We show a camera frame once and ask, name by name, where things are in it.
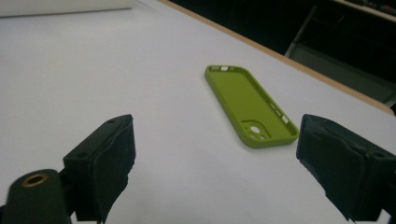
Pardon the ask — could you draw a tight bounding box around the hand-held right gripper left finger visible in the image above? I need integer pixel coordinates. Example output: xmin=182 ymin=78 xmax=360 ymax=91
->
xmin=63 ymin=114 xmax=137 ymax=224

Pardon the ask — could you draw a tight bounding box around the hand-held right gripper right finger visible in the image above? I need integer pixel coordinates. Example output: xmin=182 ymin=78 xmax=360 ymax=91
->
xmin=296 ymin=113 xmax=396 ymax=223

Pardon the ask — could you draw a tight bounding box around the green phone case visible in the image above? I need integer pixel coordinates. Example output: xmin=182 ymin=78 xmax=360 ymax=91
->
xmin=204 ymin=64 xmax=300 ymax=149

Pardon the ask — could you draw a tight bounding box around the grey metal stand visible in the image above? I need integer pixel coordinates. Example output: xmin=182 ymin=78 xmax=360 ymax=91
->
xmin=284 ymin=4 xmax=320 ymax=59

